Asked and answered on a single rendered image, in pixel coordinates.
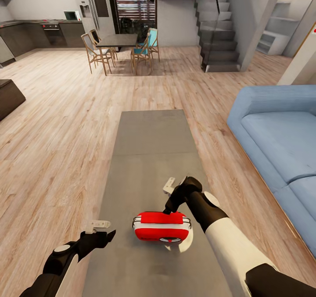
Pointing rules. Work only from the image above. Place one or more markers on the cabinet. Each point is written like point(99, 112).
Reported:
point(10, 97)

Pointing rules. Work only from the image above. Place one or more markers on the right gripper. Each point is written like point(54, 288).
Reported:
point(172, 204)

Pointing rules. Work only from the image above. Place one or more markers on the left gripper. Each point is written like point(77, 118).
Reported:
point(97, 240)

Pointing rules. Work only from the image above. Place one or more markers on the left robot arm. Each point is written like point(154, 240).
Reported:
point(61, 264)

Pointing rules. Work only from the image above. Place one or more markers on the stairs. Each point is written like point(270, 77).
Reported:
point(215, 36)

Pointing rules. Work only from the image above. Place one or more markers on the radio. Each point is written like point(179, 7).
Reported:
point(157, 226)

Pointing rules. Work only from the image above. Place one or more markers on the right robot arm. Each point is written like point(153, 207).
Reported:
point(248, 272)

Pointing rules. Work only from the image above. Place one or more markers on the breakfast table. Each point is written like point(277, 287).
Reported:
point(118, 40)

